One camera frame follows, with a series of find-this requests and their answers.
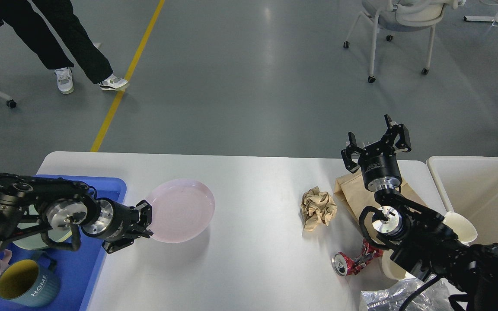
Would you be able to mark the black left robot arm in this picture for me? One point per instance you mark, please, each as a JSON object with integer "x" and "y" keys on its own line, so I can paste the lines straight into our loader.
{"x": 61, "y": 210}

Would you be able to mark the person in black trousers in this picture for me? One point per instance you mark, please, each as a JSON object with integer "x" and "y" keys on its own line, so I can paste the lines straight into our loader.
{"x": 37, "y": 22}

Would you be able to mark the teal HOME mug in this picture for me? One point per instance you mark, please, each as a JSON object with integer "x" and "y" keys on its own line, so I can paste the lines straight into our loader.
{"x": 31, "y": 282}

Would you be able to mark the white stand base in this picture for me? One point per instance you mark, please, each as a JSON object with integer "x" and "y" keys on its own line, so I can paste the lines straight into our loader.
{"x": 495, "y": 15}

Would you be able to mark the crumpled brown paper ball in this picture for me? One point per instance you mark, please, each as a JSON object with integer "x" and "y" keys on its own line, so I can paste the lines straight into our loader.
{"x": 317, "y": 208}

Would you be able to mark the pink plate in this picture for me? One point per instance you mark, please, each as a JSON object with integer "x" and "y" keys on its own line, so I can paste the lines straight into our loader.
{"x": 181, "y": 210}

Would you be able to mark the blue plastic tray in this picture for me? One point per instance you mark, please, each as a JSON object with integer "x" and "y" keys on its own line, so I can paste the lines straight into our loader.
{"x": 78, "y": 271}

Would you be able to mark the white chair grey seat right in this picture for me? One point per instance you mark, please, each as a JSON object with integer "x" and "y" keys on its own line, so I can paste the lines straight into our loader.
{"x": 401, "y": 16}

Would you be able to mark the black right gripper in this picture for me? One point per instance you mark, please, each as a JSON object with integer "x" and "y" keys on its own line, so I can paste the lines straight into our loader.
{"x": 379, "y": 166}

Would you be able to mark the white paper cup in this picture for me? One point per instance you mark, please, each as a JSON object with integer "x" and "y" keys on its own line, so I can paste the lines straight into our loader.
{"x": 461, "y": 226}
{"x": 393, "y": 270}

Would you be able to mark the cream plastic bin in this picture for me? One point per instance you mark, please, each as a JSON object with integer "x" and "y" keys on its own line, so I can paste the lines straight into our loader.
{"x": 469, "y": 186}

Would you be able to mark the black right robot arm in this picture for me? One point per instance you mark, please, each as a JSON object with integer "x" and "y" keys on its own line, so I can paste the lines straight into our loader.
{"x": 422, "y": 244}

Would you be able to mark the clear plastic bag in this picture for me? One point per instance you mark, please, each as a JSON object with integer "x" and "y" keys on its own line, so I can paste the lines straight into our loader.
{"x": 435, "y": 298}

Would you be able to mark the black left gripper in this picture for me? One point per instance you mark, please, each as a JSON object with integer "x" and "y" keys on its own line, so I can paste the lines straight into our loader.
{"x": 117, "y": 224}

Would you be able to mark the brown paper bag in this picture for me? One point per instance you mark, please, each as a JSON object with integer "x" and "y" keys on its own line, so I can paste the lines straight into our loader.
{"x": 351, "y": 190}

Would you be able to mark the crushed red soda can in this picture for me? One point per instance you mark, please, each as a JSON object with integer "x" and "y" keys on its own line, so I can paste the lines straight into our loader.
{"x": 343, "y": 265}

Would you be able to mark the light green plate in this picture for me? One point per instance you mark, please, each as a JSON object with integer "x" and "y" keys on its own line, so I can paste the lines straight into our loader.
{"x": 35, "y": 242}

